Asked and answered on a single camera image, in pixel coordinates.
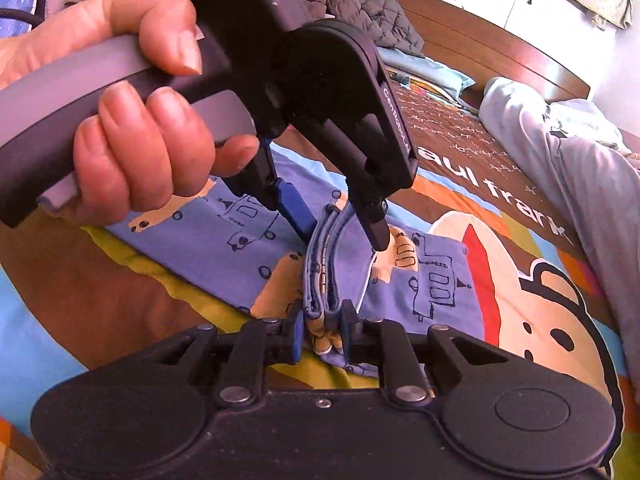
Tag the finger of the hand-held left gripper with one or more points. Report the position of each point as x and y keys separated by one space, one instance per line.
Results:
x=295 y=207
x=372 y=210

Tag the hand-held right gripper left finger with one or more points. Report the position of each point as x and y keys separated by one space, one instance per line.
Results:
x=296 y=332

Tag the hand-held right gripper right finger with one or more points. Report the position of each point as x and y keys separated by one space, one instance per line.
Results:
x=350 y=332

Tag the blue printed pants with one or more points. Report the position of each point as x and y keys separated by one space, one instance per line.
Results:
x=225 y=260

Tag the person's left hand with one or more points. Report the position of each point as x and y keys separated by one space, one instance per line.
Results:
x=140 y=160

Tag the brown quilted jacket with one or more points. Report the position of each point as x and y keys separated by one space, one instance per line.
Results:
x=370 y=15

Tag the wooden headboard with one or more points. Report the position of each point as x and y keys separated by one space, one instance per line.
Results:
x=475 y=35

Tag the colourful printed bed sheet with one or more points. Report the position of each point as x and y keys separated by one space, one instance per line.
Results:
x=540 y=310

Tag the grey duvet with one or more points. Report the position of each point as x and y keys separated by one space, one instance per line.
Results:
x=575 y=170

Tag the light blue pillow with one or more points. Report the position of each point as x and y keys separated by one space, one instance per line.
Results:
x=585 y=120

